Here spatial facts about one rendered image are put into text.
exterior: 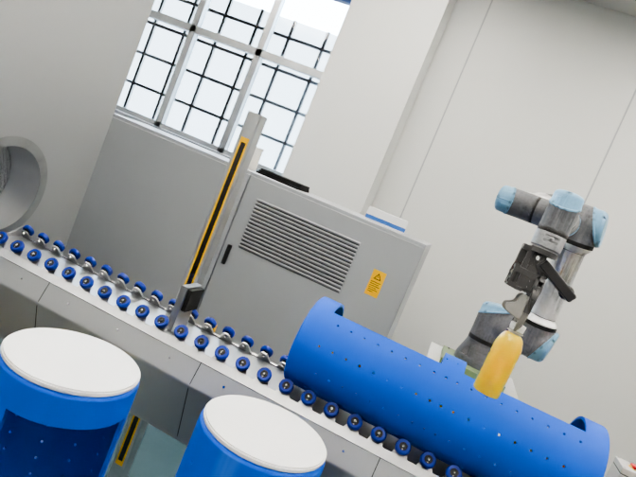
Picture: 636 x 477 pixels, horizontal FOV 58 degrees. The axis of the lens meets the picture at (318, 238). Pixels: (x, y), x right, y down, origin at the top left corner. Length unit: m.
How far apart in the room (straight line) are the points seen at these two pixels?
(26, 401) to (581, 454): 1.30
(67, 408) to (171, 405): 0.76
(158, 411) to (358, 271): 1.57
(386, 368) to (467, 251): 2.82
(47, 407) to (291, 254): 2.25
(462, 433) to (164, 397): 0.91
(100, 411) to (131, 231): 2.55
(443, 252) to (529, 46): 1.60
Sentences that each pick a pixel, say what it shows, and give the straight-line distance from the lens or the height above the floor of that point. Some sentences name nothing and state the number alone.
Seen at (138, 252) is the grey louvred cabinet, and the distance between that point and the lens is 3.68.
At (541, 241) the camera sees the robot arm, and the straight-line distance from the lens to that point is 1.51.
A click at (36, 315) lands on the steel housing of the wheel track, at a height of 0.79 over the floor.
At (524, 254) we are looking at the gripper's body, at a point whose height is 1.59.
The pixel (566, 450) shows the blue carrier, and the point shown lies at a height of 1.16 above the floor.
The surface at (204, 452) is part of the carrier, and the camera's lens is 1.22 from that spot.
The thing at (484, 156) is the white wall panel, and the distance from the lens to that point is 4.44.
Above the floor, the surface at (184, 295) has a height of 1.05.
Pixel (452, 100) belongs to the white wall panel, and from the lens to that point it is 4.51.
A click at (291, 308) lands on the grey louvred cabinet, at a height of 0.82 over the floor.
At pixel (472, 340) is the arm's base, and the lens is 2.09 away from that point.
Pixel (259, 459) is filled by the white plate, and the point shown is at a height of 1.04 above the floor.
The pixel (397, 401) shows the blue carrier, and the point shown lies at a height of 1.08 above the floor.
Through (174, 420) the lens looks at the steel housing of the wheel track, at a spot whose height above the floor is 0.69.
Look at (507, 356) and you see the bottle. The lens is 1.52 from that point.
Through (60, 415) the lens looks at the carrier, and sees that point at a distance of 1.21.
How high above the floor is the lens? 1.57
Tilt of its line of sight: 6 degrees down
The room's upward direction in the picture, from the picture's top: 22 degrees clockwise
